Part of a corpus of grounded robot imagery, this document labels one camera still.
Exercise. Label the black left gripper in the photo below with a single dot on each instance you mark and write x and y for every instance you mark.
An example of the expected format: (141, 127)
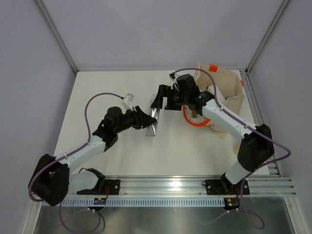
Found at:
(141, 120)

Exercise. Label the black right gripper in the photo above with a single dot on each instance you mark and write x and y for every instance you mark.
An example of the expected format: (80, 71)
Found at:
(165, 91)

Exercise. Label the white box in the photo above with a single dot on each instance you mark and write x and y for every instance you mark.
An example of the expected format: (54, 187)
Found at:
(212, 89)

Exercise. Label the cream pump bottle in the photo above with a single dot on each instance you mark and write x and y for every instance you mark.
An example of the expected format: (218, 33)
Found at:
(236, 148)

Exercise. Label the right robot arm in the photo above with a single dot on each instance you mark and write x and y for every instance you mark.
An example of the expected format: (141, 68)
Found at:
(256, 145)

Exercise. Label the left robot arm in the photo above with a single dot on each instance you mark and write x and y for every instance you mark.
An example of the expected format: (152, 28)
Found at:
(53, 177)

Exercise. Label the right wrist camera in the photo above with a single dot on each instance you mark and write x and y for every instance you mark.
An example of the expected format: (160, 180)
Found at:
(173, 77)

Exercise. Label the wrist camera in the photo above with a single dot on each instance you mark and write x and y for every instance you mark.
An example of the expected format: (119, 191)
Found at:
(127, 102)
(173, 77)

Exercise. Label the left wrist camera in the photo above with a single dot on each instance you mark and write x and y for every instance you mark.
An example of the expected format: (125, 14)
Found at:
(127, 102)

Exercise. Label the canvas bag orange handles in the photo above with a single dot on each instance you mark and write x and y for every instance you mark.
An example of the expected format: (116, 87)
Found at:
(230, 94)

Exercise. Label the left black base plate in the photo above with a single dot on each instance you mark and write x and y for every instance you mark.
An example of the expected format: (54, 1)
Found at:
(112, 186)

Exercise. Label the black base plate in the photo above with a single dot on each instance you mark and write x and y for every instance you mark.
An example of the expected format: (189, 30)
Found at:
(112, 186)
(214, 187)

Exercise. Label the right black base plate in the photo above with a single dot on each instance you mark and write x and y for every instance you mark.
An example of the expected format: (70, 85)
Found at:
(214, 187)

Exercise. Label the white slotted cable duct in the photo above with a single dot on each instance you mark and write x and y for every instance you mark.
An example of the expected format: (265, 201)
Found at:
(144, 202)

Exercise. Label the aluminium rail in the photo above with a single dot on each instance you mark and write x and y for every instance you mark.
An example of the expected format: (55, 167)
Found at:
(176, 185)

